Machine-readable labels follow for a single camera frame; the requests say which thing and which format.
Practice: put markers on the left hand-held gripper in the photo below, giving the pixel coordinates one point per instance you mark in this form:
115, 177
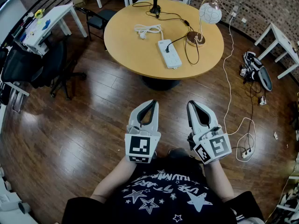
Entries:
139, 146

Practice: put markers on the person's black shoe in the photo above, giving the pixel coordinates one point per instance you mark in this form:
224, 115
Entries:
177, 152

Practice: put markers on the black office chair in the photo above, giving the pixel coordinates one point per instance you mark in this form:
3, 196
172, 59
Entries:
28, 64

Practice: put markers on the paper scrap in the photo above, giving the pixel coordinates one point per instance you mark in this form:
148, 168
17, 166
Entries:
276, 135

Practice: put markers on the white side desk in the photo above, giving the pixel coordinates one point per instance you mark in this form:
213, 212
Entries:
54, 16

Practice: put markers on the globe lamp with wooden base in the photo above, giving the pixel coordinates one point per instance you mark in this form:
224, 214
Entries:
210, 13

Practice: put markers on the white extension socket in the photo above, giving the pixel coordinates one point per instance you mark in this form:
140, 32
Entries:
245, 154

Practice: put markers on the black folding chair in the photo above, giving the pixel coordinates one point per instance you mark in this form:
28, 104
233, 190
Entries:
101, 18

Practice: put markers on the white square table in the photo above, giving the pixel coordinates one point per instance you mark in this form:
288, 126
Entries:
280, 38

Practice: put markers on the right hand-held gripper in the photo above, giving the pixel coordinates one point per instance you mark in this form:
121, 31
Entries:
217, 146

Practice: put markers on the shoe rack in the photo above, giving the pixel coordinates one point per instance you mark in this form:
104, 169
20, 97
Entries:
288, 199

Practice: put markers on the yellow flower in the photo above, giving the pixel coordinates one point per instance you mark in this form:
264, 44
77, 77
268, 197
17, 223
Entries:
39, 13

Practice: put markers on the round wooden table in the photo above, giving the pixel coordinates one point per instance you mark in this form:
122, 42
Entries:
135, 52

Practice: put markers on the white power strip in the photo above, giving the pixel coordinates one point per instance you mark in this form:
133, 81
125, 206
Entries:
170, 56

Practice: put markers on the white cabinet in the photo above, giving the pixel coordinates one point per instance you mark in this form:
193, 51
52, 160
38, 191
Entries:
11, 204

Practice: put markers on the black grey device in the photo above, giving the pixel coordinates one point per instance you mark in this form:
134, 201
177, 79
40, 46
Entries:
258, 70

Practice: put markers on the person's right forearm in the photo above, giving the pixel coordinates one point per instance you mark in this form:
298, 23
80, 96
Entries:
218, 181

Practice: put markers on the person's left forearm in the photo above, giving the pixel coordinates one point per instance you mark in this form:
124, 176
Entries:
114, 179

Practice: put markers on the small white adapter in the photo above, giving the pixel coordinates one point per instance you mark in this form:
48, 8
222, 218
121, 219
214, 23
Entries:
262, 100

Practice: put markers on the black star-print t-shirt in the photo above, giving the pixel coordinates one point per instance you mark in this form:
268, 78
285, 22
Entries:
163, 195

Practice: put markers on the blue cloth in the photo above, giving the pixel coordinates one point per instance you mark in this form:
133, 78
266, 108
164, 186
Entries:
46, 24

